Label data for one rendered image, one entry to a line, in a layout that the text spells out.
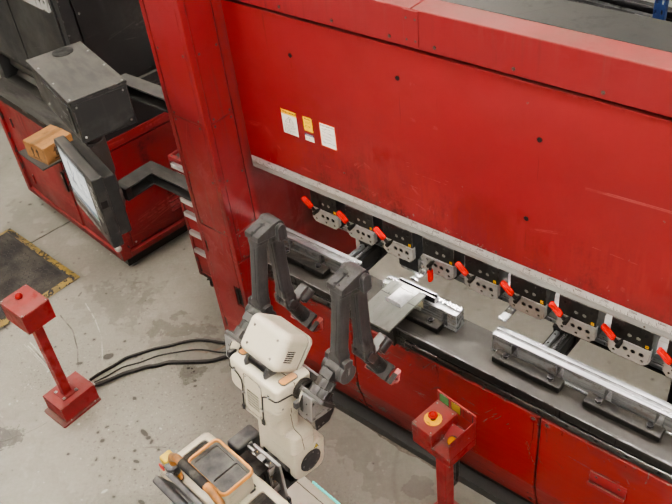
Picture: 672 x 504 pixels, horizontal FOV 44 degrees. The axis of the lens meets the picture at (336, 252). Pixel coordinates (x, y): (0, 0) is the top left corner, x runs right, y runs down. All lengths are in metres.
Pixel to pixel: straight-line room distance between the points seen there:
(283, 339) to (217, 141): 1.10
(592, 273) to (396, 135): 0.86
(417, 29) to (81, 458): 2.88
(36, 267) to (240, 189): 2.37
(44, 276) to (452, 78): 3.64
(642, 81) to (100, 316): 3.76
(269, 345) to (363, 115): 0.93
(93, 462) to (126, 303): 1.20
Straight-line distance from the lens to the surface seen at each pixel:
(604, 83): 2.52
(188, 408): 4.62
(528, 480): 3.77
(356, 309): 2.84
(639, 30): 2.62
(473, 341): 3.52
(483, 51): 2.68
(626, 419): 3.28
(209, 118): 3.56
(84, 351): 5.15
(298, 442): 3.23
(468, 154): 2.93
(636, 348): 3.05
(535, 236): 2.96
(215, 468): 3.19
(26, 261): 5.97
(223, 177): 3.73
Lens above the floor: 3.42
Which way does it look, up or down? 40 degrees down
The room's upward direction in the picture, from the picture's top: 7 degrees counter-clockwise
